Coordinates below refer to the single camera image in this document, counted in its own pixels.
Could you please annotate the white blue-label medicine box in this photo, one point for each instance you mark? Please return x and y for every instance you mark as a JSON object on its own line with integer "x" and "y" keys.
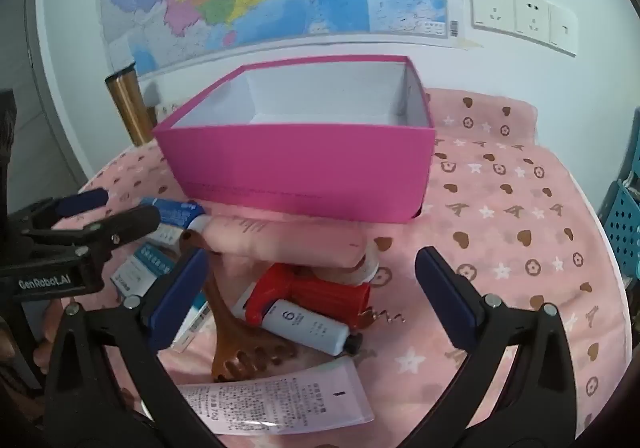
{"x": 142, "y": 270}

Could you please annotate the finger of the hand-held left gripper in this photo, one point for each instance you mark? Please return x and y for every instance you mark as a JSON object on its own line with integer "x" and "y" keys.
{"x": 85, "y": 200}
{"x": 125, "y": 228}

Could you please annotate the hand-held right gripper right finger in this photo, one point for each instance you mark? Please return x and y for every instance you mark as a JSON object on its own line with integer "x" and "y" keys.
{"x": 445, "y": 298}

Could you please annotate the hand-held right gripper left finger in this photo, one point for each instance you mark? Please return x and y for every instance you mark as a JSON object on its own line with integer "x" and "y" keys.
{"x": 180, "y": 293}

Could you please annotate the pink printed cloth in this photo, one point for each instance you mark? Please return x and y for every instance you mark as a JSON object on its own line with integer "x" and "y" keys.
{"x": 500, "y": 228}

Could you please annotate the white tube black cap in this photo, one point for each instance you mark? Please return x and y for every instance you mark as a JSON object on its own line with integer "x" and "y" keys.
{"x": 305, "y": 325}

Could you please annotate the brown wooden massage comb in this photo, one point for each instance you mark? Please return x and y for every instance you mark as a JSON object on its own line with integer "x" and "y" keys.
{"x": 235, "y": 328}

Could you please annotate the pink cardboard box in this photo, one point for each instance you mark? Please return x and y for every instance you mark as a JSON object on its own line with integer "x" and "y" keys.
{"x": 300, "y": 168}

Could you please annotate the white wall socket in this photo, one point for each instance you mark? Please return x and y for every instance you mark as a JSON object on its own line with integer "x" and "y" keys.
{"x": 492, "y": 5}
{"x": 532, "y": 13}

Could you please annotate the gold thermos cup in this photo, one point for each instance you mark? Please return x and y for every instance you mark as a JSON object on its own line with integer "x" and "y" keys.
{"x": 127, "y": 103}

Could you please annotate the white tape roll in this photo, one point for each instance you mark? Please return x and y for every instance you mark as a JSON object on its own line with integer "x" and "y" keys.
{"x": 369, "y": 272}

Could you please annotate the masking tape strip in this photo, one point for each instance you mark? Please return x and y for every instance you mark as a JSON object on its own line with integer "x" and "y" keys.
{"x": 470, "y": 44}

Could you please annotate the red corkscrew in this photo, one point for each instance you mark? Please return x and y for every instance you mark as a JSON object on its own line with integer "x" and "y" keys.
{"x": 310, "y": 295}

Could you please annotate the peach pink cosmetic tube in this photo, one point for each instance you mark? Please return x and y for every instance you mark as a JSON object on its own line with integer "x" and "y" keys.
{"x": 280, "y": 243}

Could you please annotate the pale pink printed tube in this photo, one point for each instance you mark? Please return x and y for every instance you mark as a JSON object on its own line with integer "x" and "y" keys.
{"x": 280, "y": 403}

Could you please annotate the blue perforated plastic basket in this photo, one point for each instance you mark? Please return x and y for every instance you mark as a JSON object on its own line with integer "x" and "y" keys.
{"x": 622, "y": 223}

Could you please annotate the teal white medicine box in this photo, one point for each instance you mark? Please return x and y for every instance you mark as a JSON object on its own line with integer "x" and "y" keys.
{"x": 197, "y": 315}

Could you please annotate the blue white medicine box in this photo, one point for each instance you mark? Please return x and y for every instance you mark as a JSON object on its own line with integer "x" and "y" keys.
{"x": 167, "y": 210}

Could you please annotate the small white medicine box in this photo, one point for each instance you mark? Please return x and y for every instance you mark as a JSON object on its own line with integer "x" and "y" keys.
{"x": 165, "y": 235}

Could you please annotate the grey door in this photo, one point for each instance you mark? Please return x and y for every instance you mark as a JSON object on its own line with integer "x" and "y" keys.
{"x": 30, "y": 103}

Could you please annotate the white power strip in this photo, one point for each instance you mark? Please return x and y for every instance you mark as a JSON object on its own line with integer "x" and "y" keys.
{"x": 165, "y": 109}

